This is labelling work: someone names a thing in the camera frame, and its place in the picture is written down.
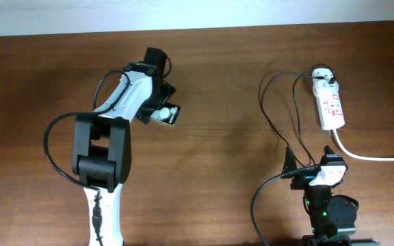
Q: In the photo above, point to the white charger plug adapter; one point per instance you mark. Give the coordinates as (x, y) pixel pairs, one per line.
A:
(323, 78)

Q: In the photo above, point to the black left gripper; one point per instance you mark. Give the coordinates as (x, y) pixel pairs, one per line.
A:
(167, 91)

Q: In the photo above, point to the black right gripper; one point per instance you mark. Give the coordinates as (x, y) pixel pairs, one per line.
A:
(302, 180)

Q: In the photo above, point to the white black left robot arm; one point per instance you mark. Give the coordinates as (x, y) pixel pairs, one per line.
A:
(102, 142)

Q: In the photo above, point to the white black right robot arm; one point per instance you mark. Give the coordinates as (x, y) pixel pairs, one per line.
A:
(332, 216)

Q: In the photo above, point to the white power strip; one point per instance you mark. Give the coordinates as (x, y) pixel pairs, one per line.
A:
(329, 105)

